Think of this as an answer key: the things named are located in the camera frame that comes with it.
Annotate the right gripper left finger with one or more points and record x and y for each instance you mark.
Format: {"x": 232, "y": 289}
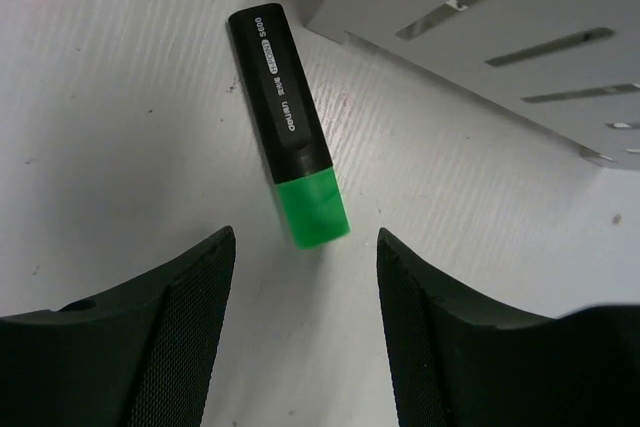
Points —
{"x": 138, "y": 354}

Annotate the white slotted organizer box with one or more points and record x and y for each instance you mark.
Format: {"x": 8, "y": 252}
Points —
{"x": 570, "y": 66}

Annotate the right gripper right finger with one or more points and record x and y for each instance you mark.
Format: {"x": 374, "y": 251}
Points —
{"x": 460, "y": 358}

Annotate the green cap black highlighter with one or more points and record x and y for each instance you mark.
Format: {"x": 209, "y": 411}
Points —
{"x": 288, "y": 125}

